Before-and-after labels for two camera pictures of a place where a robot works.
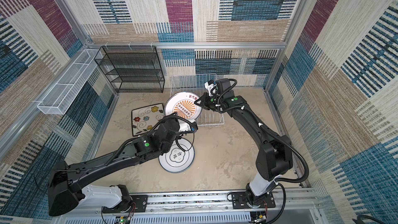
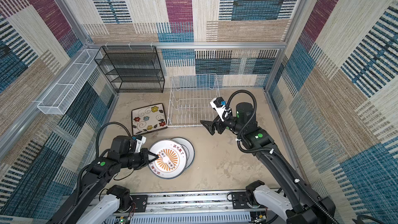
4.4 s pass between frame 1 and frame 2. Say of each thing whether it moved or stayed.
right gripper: moved
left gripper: moved
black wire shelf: stayed
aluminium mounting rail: stayed
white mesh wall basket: stayed
